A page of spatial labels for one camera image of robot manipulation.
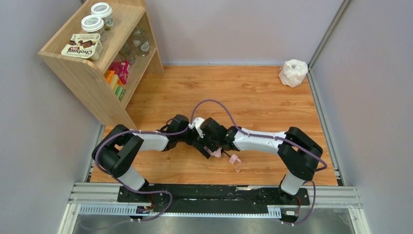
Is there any pink folding umbrella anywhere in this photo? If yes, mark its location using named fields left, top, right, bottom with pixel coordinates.
left=204, top=146, right=242, bottom=172

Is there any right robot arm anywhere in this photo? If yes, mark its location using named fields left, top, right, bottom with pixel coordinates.
left=188, top=117, right=323, bottom=195

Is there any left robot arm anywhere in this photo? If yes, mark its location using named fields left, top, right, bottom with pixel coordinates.
left=92, top=115, right=189, bottom=194

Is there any white crumpled plastic bag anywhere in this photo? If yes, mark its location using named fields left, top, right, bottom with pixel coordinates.
left=279, top=59, right=308, bottom=88

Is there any pink box on shelf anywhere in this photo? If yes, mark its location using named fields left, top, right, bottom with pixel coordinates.
left=108, top=60, right=131, bottom=85

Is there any stack of coloured sponges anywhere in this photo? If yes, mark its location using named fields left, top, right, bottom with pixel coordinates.
left=104, top=70, right=126, bottom=101

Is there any glass jar on shelf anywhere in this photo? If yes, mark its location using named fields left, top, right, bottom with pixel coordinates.
left=132, top=26, right=150, bottom=57

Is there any wooden shelf unit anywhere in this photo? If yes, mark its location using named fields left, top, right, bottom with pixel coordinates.
left=38, top=0, right=164, bottom=128

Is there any Chobani yogurt pack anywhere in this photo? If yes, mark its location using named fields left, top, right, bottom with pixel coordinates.
left=61, top=33, right=103, bottom=61

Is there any white lidded cup front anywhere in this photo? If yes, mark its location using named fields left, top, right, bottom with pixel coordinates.
left=81, top=15, right=107, bottom=42

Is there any white lidded cup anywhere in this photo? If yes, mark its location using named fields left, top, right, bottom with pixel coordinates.
left=91, top=2, right=113, bottom=31
left=81, top=15, right=107, bottom=42

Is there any white lidded cup rear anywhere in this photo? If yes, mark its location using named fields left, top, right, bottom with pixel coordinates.
left=91, top=2, right=113, bottom=31

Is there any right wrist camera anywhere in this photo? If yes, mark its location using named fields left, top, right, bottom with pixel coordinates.
left=188, top=117, right=205, bottom=138

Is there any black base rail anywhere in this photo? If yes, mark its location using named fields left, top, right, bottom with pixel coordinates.
left=117, top=183, right=311, bottom=222

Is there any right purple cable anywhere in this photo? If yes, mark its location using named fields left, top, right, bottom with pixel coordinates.
left=190, top=99, right=328, bottom=226

